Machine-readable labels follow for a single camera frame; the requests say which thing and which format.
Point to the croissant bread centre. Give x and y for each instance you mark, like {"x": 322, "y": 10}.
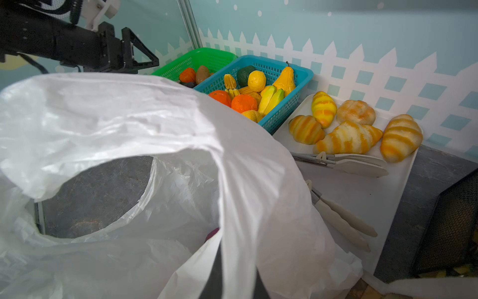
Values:
{"x": 349, "y": 138}

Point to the green avocado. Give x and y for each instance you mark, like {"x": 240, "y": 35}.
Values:
{"x": 243, "y": 75}

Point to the yellow lemon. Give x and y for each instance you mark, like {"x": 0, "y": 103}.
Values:
{"x": 257, "y": 81}

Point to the metal tongs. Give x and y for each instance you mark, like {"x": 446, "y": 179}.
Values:
{"x": 349, "y": 225}
{"x": 358, "y": 164}

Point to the bread roll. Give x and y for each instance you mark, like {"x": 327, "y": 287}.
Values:
{"x": 401, "y": 138}
{"x": 306, "y": 129}
{"x": 323, "y": 109}

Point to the brown potato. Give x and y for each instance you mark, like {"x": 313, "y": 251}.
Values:
{"x": 202, "y": 74}

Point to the green plastic basket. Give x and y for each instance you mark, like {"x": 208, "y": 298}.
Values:
{"x": 213, "y": 59}

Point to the purple onion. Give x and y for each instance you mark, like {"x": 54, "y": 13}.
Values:
{"x": 211, "y": 234}

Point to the white plastic grocery bag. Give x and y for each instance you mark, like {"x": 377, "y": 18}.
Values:
{"x": 211, "y": 167}

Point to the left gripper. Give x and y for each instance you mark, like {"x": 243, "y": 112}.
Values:
{"x": 71, "y": 33}

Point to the round bread bun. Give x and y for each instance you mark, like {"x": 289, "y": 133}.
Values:
{"x": 356, "y": 111}

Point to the orange fruit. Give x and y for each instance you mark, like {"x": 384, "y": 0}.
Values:
{"x": 243, "y": 103}

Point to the yellow pear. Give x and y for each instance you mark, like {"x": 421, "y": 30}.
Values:
{"x": 286, "y": 80}

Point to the bread roll lower left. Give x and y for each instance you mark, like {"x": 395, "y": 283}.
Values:
{"x": 306, "y": 129}

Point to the orange bell pepper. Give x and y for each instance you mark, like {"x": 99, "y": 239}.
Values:
{"x": 188, "y": 76}

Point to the bread roll right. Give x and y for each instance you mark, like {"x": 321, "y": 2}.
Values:
{"x": 401, "y": 138}

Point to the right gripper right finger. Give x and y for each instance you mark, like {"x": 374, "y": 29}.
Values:
{"x": 260, "y": 292}

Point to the teal plastic basket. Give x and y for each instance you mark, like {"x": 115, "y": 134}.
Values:
{"x": 277, "y": 107}

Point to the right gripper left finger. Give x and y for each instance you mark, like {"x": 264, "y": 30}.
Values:
{"x": 214, "y": 286}

